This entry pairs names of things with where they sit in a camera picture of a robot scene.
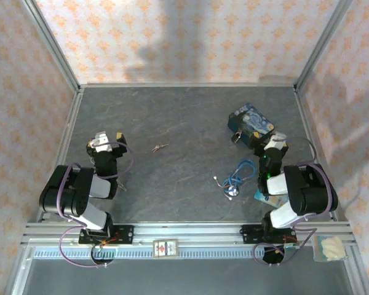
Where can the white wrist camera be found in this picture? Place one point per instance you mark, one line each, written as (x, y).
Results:
(101, 142)
(275, 142)

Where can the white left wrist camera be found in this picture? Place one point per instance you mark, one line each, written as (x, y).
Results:
(101, 142)

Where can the small brass padlock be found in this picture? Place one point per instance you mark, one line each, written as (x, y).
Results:
(236, 137)

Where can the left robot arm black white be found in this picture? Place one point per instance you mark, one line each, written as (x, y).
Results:
(80, 196)

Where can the wide aluminium mounting rail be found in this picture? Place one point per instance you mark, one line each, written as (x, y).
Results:
(187, 232)

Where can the blue paper packet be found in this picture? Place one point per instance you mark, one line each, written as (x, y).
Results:
(273, 201)

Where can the blue stethoscope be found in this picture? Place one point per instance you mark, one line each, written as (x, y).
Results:
(233, 192)

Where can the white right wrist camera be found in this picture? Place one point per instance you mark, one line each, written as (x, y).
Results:
(275, 142)

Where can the starry night print box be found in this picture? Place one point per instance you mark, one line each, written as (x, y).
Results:
(252, 121)

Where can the aluminium side rail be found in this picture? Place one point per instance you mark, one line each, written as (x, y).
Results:
(313, 147)
(64, 147)

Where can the aluminium frame post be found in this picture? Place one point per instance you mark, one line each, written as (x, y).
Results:
(324, 43)
(52, 46)

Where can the plastic bag with white item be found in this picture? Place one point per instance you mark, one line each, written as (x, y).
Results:
(330, 247)

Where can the framed label card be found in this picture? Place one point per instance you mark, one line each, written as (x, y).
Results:
(165, 247)

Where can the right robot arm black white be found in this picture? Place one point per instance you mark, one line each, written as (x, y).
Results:
(304, 187)

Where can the metal tweezers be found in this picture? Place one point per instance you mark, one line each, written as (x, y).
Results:
(121, 185)

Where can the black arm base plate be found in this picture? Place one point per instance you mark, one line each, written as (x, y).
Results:
(252, 233)
(124, 234)

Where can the small metal keys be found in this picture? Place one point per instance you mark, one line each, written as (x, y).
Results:
(158, 148)

